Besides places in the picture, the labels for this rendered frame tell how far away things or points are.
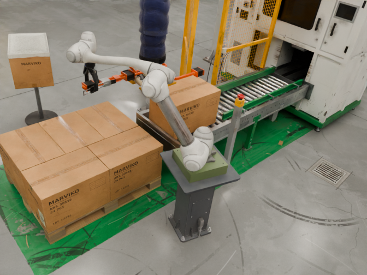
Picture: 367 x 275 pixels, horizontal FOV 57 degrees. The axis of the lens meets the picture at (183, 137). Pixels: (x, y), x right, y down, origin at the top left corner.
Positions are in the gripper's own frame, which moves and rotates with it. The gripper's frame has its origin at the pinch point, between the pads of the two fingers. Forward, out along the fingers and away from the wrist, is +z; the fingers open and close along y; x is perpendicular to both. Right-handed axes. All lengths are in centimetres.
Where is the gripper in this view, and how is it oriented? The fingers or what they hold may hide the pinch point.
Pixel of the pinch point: (91, 85)
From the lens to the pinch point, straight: 266.9
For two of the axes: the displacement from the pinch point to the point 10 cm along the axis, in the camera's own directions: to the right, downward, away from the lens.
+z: -1.0, 8.0, 5.9
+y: -6.7, -4.9, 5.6
